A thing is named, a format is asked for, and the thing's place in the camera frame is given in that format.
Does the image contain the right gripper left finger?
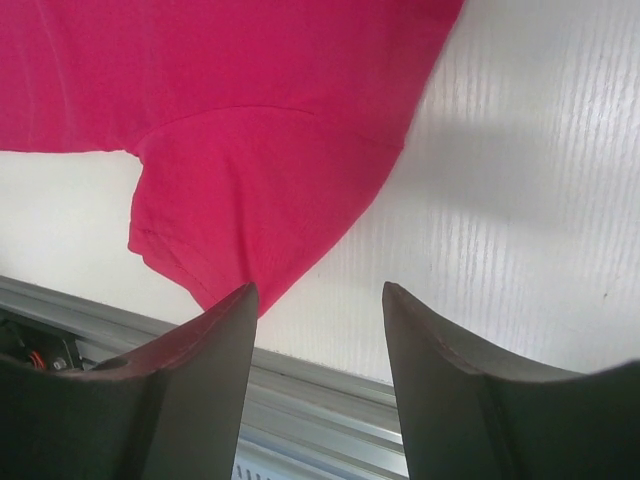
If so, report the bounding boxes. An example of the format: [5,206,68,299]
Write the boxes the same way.
[1,284,258,479]

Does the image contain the pink t shirt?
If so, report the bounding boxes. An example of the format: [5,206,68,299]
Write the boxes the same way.
[1,1,463,310]

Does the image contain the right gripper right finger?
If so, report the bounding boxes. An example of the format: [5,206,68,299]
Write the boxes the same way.
[382,282,639,479]

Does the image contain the aluminium mounting rail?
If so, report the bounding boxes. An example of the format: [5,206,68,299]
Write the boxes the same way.
[1,277,408,479]

